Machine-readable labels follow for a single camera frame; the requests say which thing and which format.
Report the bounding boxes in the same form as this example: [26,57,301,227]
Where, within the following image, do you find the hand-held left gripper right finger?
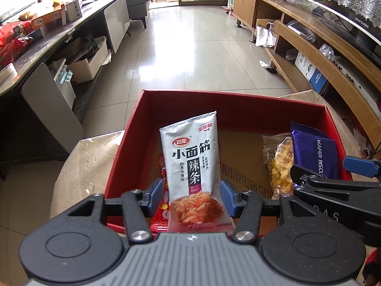
[220,179,301,244]

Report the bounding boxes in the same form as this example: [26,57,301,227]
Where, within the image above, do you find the small white carton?
[64,0,84,21]

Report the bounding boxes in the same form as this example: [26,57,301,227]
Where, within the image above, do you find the red plastic bags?
[0,24,33,66]

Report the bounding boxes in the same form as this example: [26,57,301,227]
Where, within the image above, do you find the white paper bag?
[256,21,277,47]

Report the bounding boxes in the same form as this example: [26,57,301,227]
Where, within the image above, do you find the curved black television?
[310,0,381,54]

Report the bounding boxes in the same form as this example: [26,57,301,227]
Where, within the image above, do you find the white box with blue clip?
[49,58,76,109]

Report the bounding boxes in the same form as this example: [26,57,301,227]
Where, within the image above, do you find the wooden TV stand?
[232,0,381,155]

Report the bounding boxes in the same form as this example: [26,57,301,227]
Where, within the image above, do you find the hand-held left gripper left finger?
[49,178,165,244]

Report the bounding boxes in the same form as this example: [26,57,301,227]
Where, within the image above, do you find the grey sofa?
[125,0,151,29]

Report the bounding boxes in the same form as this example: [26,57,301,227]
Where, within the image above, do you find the silver media player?
[332,58,381,99]

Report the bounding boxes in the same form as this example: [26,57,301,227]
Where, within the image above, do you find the open cardboard box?
[68,37,109,84]

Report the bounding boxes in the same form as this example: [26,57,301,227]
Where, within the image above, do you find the white and blue box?
[295,51,329,93]

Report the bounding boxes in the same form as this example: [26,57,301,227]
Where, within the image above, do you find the red snack packet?
[150,154,171,233]

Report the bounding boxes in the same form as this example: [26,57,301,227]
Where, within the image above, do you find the purple wafer biscuit packet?
[290,122,341,182]

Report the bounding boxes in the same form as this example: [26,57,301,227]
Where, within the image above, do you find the grey spicy strip packet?
[159,111,236,234]

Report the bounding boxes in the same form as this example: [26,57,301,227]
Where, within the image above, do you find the dark long side table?
[0,0,128,181]

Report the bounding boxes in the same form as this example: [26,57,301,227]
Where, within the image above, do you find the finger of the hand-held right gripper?
[342,156,381,178]
[290,164,352,190]

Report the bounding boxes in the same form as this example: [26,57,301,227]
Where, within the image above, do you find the red cardboard box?
[104,89,362,239]

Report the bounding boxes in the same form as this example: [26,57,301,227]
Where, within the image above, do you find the clear crispy snack packet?
[262,134,295,200]

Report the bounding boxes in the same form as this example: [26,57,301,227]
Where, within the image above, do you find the orange flat box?
[31,4,67,29]

